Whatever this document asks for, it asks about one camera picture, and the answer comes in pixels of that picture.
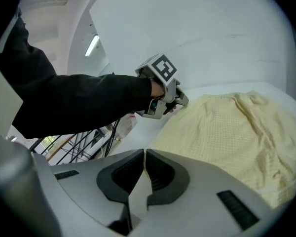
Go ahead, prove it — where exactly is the ceiling tube light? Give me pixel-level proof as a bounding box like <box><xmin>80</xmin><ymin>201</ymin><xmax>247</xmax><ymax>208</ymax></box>
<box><xmin>84</xmin><ymin>35</ymin><xmax>101</xmax><ymax>57</ymax></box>

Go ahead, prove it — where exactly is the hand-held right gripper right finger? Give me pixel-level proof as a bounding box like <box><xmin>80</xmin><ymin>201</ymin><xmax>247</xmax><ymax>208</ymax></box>
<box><xmin>127</xmin><ymin>148</ymin><xmax>287</xmax><ymax>237</ymax></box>

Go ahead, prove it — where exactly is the black cable bundle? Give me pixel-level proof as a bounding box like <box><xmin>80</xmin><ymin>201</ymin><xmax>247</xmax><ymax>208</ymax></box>
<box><xmin>104</xmin><ymin>118</ymin><xmax>121</xmax><ymax>158</ymax></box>

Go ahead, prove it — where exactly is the window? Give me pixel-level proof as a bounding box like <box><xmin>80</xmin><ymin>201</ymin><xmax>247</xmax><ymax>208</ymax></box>
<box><xmin>38</xmin><ymin>135</ymin><xmax>58</xmax><ymax>155</ymax></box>

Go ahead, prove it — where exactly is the white table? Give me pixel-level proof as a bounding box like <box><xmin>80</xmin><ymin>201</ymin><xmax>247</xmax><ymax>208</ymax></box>
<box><xmin>108</xmin><ymin>81</ymin><xmax>296</xmax><ymax>207</ymax></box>

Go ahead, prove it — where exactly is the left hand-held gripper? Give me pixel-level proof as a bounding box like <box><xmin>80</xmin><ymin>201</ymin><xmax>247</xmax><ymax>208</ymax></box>
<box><xmin>134</xmin><ymin>54</ymin><xmax>189</xmax><ymax>120</ymax></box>

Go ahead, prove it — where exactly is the person's black clothed body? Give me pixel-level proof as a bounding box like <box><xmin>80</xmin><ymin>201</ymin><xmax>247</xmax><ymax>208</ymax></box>
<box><xmin>0</xmin><ymin>7</ymin><xmax>58</xmax><ymax>138</ymax></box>

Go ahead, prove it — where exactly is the clear plastic bag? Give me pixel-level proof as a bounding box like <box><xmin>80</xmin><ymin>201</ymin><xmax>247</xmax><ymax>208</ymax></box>
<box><xmin>117</xmin><ymin>114</ymin><xmax>139</xmax><ymax>140</ymax></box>

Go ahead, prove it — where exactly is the black metal railing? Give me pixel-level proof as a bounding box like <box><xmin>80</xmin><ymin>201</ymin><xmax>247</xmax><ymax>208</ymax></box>
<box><xmin>30</xmin><ymin>129</ymin><xmax>107</xmax><ymax>166</ymax></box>

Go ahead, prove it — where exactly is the cream cloth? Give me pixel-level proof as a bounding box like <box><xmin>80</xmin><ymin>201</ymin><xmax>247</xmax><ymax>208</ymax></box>
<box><xmin>144</xmin><ymin>90</ymin><xmax>296</xmax><ymax>208</ymax></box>

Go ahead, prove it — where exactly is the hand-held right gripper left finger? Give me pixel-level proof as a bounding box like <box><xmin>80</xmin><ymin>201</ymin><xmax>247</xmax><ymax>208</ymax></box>
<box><xmin>33</xmin><ymin>148</ymin><xmax>146</xmax><ymax>236</ymax></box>

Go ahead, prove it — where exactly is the white backdrop sheet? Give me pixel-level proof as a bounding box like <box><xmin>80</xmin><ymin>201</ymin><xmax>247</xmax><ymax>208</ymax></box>
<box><xmin>88</xmin><ymin>0</ymin><xmax>296</xmax><ymax>91</ymax></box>

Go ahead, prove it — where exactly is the person's left forearm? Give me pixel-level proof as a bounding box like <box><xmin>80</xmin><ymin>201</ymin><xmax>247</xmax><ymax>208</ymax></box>
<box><xmin>46</xmin><ymin>73</ymin><xmax>166</xmax><ymax>136</ymax></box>

